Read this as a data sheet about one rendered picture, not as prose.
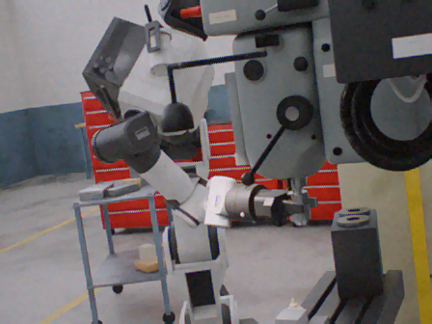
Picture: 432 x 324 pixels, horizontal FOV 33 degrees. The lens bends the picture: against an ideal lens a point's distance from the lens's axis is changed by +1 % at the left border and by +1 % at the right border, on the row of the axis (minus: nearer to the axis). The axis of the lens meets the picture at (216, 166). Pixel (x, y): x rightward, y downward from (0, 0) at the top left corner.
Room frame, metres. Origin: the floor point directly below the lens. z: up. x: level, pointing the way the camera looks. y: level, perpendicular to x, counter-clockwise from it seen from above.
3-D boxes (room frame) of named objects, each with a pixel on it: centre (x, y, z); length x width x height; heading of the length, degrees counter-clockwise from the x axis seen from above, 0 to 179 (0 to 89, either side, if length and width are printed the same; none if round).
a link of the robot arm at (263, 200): (1.65, -0.10, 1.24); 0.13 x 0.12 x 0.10; 138
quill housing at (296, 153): (1.59, -0.17, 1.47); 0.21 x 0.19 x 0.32; 157
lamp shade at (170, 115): (1.61, 0.07, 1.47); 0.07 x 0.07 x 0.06
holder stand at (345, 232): (1.98, -0.36, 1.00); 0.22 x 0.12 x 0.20; 167
